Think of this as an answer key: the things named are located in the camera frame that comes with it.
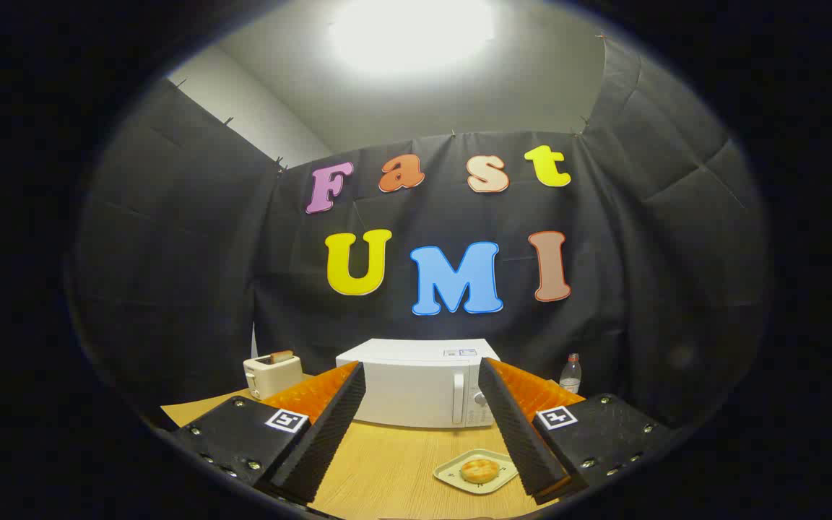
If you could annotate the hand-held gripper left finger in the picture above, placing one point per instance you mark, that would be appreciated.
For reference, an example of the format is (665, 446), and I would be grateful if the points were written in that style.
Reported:
(333, 426)

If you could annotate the white toaster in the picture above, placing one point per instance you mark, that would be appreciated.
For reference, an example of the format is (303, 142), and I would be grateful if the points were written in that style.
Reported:
(275, 377)

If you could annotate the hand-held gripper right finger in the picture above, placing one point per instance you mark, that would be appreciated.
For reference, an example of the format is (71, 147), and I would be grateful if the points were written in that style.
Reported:
(513, 426)

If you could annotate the golden bread bun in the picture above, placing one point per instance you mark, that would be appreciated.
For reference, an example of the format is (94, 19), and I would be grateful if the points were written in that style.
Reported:
(479, 470)

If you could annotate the black backdrop cloth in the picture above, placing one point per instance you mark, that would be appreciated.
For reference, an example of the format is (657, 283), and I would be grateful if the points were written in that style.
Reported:
(192, 253)

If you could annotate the ceiling light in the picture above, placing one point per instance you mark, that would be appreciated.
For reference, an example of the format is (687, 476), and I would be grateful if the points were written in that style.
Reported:
(412, 32)

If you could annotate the toast slice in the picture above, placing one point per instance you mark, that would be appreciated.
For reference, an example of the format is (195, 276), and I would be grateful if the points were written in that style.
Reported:
(282, 356)

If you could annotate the clear bottle red label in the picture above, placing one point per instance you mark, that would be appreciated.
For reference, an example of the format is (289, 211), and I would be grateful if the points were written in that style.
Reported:
(570, 375)

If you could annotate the pale square plate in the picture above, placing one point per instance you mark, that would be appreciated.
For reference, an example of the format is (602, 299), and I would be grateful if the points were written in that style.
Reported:
(452, 477)

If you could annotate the white microwave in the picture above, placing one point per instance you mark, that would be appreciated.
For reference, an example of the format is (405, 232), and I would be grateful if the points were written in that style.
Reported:
(416, 383)

